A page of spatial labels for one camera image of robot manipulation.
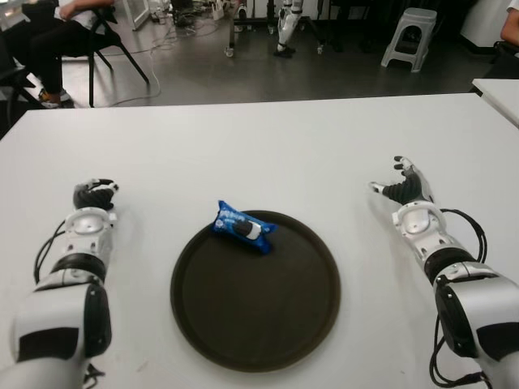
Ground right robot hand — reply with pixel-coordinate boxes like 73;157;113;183
367;155;435;207

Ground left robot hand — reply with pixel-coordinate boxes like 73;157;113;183
72;177;120;211

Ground blue Oreo cookie packet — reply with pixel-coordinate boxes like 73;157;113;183
212;199;279;255

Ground white side table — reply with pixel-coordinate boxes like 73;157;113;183
472;78;519;130

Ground black office chair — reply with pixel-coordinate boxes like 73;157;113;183
484;40;519;80

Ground black folding chair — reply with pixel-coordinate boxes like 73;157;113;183
60;0;152;107

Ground seated person black trousers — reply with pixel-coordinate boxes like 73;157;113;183
0;0;117;109

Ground grey plastic stool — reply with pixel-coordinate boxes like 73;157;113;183
380;7;440;74

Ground person in white shirt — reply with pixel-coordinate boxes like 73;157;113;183
500;7;519;41

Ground round dark brown tray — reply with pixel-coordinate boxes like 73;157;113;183
170;209;343;373

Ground white humanoid robot leg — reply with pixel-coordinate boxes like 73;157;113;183
274;0;306;58

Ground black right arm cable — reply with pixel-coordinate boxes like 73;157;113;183
429;207;490;386

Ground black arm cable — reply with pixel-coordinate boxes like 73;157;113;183
34;218;105;386
429;207;490;386

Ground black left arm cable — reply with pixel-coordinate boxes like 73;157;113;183
34;218;105;386

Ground white floor cable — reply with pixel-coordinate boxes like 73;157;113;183
111;24;220;107

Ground black chair frame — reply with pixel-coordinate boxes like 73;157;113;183
0;38;44;137

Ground white leaning frame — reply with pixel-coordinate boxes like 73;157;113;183
123;0;153;32

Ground tangled floor cables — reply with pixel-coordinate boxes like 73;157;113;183
172;3;220;40

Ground black wheeled frame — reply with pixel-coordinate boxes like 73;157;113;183
225;0;328;58

